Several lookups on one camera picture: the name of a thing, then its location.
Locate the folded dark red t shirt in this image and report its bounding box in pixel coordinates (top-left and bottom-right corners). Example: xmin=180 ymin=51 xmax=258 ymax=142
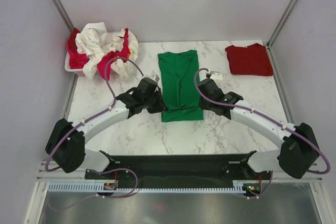
xmin=225 ymin=43 xmax=274 ymax=77

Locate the crumpled red shirt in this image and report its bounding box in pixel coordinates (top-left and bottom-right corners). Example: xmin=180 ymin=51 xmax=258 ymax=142
xmin=67 ymin=28 xmax=80 ymax=51

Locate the crumpled white shirt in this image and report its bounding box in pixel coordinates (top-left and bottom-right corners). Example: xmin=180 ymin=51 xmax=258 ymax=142
xmin=111 ymin=29 xmax=139 ymax=80
xmin=75 ymin=22 xmax=125 ymax=79

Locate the right aluminium frame post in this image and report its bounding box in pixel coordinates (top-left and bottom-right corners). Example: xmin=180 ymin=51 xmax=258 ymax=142
xmin=266 ymin=0 xmax=299 ymax=49

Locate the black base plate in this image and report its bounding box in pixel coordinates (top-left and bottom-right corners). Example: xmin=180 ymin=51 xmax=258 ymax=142
xmin=85 ymin=154 xmax=270 ymax=186

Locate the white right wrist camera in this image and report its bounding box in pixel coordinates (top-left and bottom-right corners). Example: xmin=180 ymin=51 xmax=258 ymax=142
xmin=206 ymin=71 xmax=223 ymax=82

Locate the white laundry basket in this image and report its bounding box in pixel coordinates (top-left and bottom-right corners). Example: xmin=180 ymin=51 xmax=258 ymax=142
xmin=65 ymin=53 xmax=85 ymax=77

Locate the white slotted cable duct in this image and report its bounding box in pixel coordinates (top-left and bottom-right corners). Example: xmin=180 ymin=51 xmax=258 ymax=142
xmin=47 ymin=180 xmax=263 ymax=193

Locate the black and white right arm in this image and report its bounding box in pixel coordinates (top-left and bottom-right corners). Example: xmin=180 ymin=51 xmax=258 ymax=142
xmin=197 ymin=78 xmax=320 ymax=179

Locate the aluminium front rail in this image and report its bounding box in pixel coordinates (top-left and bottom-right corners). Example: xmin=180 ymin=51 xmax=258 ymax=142
xmin=36 ymin=161 xmax=322 ymax=183

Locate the green t shirt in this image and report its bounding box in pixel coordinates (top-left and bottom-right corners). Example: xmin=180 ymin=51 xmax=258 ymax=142
xmin=157 ymin=50 xmax=204 ymax=123

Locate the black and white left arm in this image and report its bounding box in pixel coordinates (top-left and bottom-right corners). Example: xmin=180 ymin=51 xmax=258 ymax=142
xmin=45 ymin=75 xmax=167 ymax=178

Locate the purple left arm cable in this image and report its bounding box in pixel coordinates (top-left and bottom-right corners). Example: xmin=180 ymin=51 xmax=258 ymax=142
xmin=46 ymin=56 xmax=144 ymax=172

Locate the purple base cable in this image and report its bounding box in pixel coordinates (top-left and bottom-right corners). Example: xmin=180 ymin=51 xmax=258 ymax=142
xmin=243 ymin=171 xmax=274 ymax=200
xmin=96 ymin=167 xmax=142 ymax=200

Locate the crumpled pink shirt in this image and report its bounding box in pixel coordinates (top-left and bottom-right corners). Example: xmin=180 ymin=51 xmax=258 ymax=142
xmin=66 ymin=28 xmax=129 ymax=79

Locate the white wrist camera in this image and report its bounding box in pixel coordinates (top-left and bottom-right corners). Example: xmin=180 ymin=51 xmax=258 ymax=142
xmin=206 ymin=71 xmax=223 ymax=82
xmin=149 ymin=74 xmax=160 ymax=83

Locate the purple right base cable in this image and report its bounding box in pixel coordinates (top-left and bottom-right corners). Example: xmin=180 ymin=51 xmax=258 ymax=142
xmin=243 ymin=171 xmax=274 ymax=200

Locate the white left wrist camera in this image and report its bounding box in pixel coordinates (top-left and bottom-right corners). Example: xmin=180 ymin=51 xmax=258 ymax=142
xmin=149 ymin=74 xmax=160 ymax=83

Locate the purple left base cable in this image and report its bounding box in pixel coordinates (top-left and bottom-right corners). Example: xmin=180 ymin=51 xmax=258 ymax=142
xmin=96 ymin=167 xmax=142 ymax=200

